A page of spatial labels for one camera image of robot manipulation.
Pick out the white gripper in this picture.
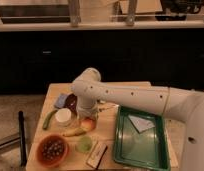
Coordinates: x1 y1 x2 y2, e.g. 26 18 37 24
76 97 98 120

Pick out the orange red apple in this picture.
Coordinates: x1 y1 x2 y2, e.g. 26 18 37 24
81 118 96 132

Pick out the green plastic tray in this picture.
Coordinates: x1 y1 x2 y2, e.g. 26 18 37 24
113 106 171 171

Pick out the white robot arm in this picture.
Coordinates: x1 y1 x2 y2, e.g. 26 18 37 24
71 68 204 171

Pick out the green plastic cup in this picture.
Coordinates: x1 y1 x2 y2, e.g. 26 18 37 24
76 136 93 153

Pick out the dark red bowl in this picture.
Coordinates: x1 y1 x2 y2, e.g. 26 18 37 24
65 94 77 113

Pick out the metal spoon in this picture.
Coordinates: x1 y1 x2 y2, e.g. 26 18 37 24
98 104 119 112

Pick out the white round container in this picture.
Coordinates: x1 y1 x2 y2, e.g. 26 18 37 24
55 108 72 126

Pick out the blue sponge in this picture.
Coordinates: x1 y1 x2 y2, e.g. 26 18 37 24
54 93 68 108

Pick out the yellow banana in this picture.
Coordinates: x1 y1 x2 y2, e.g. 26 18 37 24
63 128 86 137

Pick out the green cucumber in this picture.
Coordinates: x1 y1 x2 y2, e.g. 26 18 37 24
42 110 58 130

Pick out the orange bowl with nuts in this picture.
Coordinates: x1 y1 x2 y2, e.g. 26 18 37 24
36 134 69 168

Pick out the grey folded cloth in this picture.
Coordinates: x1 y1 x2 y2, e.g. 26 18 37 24
128 115 155 133

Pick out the black bar on floor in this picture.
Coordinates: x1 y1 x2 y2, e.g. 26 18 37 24
18 111 27 167

